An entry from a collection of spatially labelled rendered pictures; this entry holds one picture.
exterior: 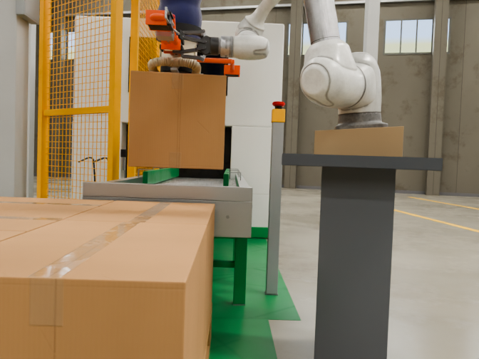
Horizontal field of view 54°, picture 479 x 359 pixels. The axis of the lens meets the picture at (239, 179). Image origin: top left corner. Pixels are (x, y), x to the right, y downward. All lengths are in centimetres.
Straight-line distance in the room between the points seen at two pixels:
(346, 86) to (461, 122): 1160
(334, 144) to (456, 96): 1155
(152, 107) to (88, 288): 137
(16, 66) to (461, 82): 1157
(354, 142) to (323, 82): 27
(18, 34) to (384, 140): 209
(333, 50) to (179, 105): 73
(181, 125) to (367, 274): 95
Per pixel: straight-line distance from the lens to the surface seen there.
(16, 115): 288
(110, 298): 72
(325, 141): 167
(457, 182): 1307
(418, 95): 1303
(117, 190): 199
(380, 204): 168
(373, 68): 176
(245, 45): 203
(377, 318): 176
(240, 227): 195
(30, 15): 299
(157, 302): 71
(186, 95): 201
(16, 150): 288
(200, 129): 199
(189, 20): 229
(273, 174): 250
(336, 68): 154
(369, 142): 166
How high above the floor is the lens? 72
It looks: 2 degrees down
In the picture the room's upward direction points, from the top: 2 degrees clockwise
